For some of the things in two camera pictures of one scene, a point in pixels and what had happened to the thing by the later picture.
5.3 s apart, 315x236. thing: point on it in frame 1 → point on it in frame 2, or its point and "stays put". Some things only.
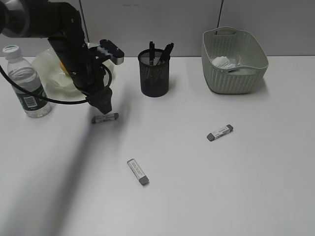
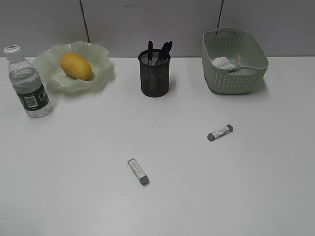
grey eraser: x=224 y=131 stays put
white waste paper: x=223 y=62 stays put
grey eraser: x=109 y=117 → x=153 y=87
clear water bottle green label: x=22 y=71 stays put
